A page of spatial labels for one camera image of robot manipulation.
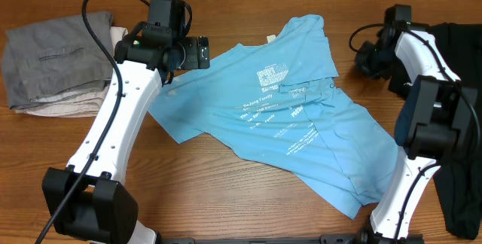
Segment black garment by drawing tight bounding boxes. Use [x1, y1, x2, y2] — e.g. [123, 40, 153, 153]
[387, 22, 482, 241]

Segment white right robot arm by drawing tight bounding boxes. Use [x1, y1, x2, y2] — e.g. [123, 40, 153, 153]
[320, 5, 481, 243]

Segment folded beige garment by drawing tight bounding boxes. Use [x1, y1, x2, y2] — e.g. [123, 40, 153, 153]
[14, 26, 130, 118]

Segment folded grey trousers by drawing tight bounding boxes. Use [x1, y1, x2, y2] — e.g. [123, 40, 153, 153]
[2, 15, 112, 109]

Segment light blue printed t-shirt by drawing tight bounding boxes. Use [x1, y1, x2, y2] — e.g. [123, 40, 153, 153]
[149, 14, 398, 218]

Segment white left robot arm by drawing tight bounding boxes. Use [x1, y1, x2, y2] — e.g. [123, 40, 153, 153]
[42, 0, 210, 243]

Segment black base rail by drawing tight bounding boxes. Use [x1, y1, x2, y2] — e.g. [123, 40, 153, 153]
[90, 232, 426, 244]

